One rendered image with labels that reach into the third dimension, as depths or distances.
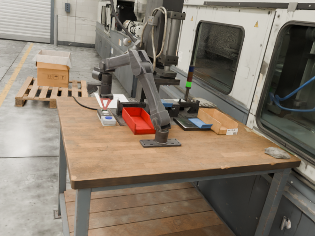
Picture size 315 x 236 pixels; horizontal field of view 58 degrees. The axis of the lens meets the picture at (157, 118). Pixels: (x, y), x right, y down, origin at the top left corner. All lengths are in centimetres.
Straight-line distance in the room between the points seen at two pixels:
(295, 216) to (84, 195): 113
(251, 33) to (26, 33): 934
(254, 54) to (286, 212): 100
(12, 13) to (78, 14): 203
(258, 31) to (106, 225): 158
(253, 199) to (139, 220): 75
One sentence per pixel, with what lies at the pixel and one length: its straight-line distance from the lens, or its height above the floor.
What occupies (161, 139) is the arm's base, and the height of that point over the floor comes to 94.
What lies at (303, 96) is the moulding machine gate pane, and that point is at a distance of 166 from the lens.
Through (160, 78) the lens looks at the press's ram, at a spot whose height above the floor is 114.
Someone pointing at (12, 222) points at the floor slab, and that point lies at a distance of 234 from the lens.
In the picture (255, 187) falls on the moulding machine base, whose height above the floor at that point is 54.
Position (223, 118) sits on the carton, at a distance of 179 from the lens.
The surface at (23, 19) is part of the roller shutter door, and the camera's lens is 1078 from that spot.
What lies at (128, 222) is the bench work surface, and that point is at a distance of 195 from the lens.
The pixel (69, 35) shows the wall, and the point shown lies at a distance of 1083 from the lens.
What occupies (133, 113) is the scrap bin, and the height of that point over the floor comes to 92.
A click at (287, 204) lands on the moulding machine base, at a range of 179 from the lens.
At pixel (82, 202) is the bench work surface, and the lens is 116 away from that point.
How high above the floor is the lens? 149
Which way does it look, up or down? 20 degrees down
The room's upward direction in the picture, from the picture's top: 8 degrees clockwise
